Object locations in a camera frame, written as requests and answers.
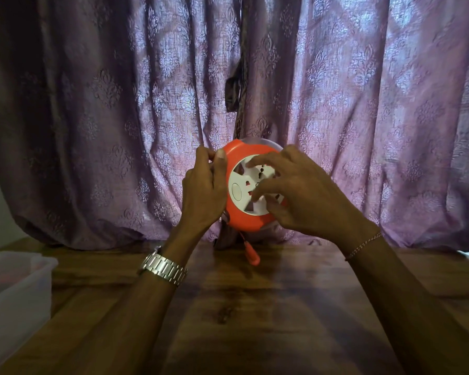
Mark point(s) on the person's right middle finger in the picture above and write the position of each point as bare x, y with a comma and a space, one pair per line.
266, 184

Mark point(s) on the translucent plastic storage box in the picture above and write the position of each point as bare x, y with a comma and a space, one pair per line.
11, 300

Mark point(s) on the person's right hand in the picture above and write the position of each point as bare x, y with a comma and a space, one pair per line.
312, 199

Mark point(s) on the person's left forearm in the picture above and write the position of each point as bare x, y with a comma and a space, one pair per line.
113, 308

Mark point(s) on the orange plug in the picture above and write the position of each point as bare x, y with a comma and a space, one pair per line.
251, 254

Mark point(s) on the purple patterned curtain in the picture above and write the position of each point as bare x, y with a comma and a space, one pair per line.
367, 113
101, 113

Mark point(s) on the person's right forearm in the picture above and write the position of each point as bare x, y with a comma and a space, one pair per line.
410, 308

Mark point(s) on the person's left hand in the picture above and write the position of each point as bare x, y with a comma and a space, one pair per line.
202, 192

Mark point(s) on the silver metal wristwatch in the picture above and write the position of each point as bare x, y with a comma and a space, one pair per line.
163, 267

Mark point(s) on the person's left thumb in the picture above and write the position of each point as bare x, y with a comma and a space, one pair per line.
221, 167

